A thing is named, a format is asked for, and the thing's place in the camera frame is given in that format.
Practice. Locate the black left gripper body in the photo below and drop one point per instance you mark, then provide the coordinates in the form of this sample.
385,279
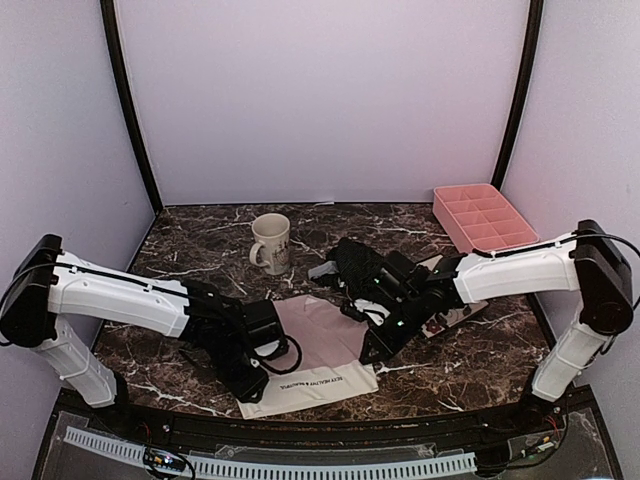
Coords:
227,363

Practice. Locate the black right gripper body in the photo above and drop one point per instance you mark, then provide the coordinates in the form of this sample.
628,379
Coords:
414,318

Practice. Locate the pink and white underwear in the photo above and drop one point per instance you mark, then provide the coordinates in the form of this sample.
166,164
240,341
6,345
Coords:
329,371

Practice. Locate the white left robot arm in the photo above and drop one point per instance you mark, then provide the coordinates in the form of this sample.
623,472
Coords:
51,284

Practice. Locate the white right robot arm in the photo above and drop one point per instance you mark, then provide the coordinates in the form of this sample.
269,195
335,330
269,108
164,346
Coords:
586,260

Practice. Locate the black striped underwear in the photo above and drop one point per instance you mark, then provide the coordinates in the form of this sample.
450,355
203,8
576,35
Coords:
350,268

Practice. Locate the floral patterned square coaster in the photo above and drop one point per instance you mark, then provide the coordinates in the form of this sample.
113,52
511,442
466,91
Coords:
441,322

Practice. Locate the cream ceramic mug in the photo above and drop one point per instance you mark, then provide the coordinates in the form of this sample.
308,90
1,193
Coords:
270,251

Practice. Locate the pink divided organizer tray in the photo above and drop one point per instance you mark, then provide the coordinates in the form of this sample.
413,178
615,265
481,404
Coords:
478,216

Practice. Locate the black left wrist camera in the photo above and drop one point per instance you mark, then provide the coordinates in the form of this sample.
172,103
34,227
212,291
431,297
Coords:
264,329

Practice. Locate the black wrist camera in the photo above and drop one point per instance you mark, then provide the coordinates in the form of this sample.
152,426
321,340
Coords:
264,329
392,278

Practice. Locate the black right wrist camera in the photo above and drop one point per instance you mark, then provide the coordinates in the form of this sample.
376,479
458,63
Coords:
392,278

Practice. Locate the white slotted cable duct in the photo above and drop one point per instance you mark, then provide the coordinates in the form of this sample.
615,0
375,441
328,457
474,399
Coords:
272,464

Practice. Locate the left circuit board with wires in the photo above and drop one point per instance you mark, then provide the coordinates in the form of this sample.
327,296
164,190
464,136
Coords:
162,464

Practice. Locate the circuit board with wires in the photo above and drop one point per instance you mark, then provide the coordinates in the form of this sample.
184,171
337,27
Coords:
545,446
162,464

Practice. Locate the right circuit board with wires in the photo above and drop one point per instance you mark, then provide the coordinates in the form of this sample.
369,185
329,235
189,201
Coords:
545,446

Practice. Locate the black table edge rail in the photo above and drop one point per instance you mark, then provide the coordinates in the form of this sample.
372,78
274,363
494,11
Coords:
181,430

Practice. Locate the black right frame post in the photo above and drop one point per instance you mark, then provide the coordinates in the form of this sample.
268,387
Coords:
523,79

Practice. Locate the black frame post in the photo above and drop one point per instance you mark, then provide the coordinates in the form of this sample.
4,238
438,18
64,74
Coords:
523,79
126,101

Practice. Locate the black left frame post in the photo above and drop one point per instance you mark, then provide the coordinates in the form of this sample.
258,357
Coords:
126,101

